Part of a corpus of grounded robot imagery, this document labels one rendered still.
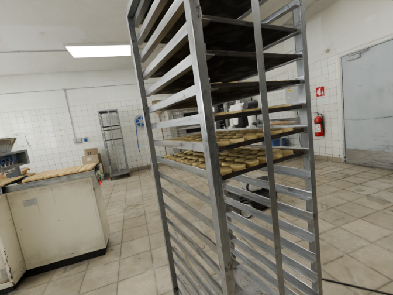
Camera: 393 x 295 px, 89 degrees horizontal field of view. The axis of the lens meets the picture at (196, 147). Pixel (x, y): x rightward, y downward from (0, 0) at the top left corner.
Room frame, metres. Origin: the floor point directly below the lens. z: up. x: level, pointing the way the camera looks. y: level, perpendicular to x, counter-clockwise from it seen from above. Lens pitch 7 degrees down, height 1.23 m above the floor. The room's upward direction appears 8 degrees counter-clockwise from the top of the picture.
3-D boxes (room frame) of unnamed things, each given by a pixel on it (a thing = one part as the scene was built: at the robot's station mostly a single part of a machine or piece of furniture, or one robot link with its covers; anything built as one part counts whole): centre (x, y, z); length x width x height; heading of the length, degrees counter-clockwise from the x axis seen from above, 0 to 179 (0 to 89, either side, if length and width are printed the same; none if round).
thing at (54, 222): (1.98, 1.43, 0.45); 0.70 x 0.34 x 0.90; 106
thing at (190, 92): (0.85, 0.08, 1.32); 0.64 x 0.03 x 0.03; 28
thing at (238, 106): (2.60, -0.66, 1.23); 0.34 x 0.30 x 0.36; 17
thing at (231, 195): (2.59, -0.64, 0.19); 0.64 x 0.52 x 0.33; 107
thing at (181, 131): (5.96, -0.14, 1.00); 1.56 x 1.20 x 2.01; 107
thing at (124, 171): (5.45, 2.19, 0.93); 0.64 x 0.51 x 1.78; 20
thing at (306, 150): (1.03, -0.27, 1.05); 0.64 x 0.03 x 0.03; 28
